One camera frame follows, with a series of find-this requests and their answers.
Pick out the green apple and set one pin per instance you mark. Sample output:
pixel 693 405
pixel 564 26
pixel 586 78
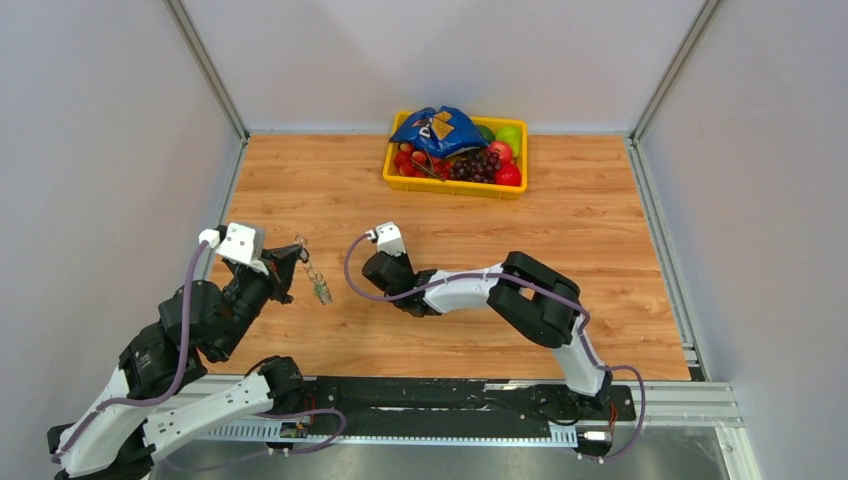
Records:
pixel 512 136

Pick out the yellow plastic bin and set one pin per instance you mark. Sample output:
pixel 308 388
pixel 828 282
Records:
pixel 454 187

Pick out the blue chips bag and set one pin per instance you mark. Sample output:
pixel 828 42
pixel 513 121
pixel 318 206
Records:
pixel 440 132

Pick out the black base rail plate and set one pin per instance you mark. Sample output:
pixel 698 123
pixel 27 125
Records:
pixel 452 408

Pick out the purple grape bunch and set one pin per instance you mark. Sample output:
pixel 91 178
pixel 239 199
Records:
pixel 480 166

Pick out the red apple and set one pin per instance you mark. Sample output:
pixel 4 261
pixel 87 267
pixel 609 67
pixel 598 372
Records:
pixel 500 152

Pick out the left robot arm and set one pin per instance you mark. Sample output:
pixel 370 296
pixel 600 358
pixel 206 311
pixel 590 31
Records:
pixel 124 434

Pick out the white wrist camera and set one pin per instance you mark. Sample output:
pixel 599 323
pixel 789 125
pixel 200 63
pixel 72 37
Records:
pixel 388 239
pixel 239 243

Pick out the red cherry cluster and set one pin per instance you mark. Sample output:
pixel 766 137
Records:
pixel 412 162

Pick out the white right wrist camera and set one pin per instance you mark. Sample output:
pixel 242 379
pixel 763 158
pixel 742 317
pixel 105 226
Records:
pixel 388 239

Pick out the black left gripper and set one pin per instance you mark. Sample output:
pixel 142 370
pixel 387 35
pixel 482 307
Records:
pixel 280 265

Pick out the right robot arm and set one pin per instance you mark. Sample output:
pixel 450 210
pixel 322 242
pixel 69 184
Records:
pixel 538 302

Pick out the red tomato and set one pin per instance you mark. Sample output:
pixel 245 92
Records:
pixel 508 175

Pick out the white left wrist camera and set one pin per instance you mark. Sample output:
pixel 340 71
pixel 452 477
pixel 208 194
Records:
pixel 239 243

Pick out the dark green avocado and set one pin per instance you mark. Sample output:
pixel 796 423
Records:
pixel 486 133

